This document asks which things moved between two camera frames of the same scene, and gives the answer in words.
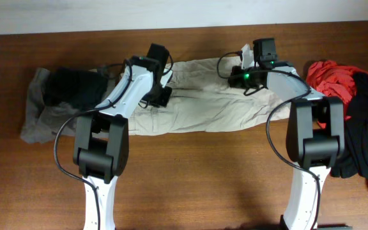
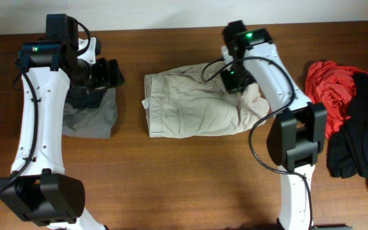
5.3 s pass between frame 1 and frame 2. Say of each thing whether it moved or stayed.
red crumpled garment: stayed
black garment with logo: stayed
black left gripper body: moved
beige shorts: moved
